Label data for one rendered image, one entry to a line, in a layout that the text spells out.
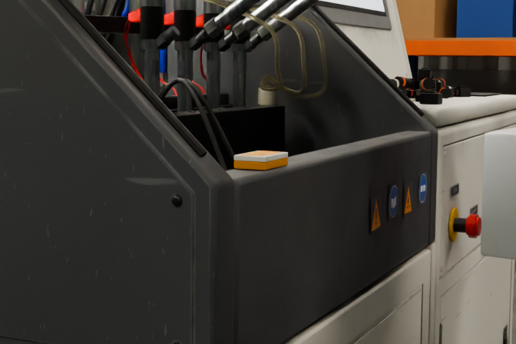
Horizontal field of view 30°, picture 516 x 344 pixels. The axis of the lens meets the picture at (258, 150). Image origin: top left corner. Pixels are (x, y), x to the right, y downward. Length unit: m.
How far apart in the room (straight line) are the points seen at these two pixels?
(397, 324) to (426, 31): 5.66
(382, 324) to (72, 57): 0.55
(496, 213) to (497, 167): 0.03
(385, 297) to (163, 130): 0.50
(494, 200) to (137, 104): 0.28
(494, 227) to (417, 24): 6.17
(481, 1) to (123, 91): 6.06
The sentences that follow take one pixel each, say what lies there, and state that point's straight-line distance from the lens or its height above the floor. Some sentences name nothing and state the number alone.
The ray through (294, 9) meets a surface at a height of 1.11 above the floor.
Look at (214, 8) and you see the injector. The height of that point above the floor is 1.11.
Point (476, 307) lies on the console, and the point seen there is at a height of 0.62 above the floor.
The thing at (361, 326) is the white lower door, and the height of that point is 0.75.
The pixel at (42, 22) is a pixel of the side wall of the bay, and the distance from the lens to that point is 0.80.
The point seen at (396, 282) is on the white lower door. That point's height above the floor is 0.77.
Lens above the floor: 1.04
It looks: 5 degrees down
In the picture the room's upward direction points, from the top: 1 degrees clockwise
